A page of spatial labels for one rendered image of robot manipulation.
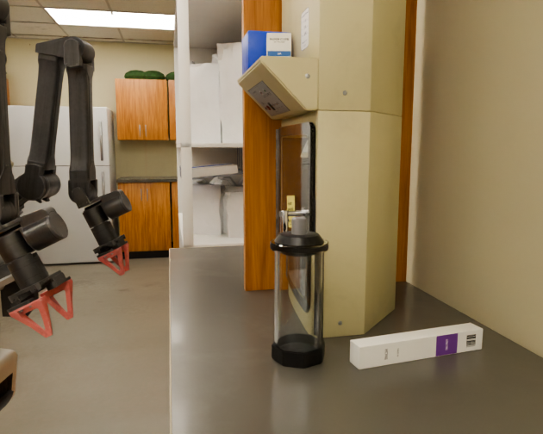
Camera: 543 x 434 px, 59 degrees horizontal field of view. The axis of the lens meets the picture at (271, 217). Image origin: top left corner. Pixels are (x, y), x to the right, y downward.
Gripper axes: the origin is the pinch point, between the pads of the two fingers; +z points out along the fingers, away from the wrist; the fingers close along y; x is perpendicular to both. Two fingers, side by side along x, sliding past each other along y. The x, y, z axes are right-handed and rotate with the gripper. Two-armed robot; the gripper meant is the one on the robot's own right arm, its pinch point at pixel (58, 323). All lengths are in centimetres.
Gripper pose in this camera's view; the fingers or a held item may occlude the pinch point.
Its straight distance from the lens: 106.1
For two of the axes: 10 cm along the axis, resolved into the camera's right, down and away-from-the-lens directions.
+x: -9.0, 4.3, 0.6
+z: 4.4, 8.9, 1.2
